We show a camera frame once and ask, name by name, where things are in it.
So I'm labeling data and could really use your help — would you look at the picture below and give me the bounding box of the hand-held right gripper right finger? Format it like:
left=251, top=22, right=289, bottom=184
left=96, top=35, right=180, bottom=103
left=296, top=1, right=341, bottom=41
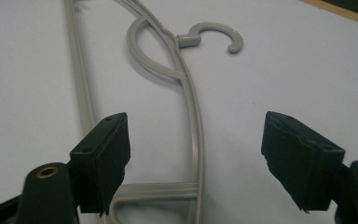
left=260, top=110, right=358, bottom=224

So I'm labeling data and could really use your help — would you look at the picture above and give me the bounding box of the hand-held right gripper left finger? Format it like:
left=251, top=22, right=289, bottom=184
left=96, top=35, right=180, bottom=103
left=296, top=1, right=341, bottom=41
left=16, top=112, right=131, bottom=224

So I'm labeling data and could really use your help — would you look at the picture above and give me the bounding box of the grey plastic clothes hanger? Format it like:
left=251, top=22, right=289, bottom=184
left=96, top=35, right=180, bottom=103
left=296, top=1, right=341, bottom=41
left=62, top=0, right=244, bottom=224

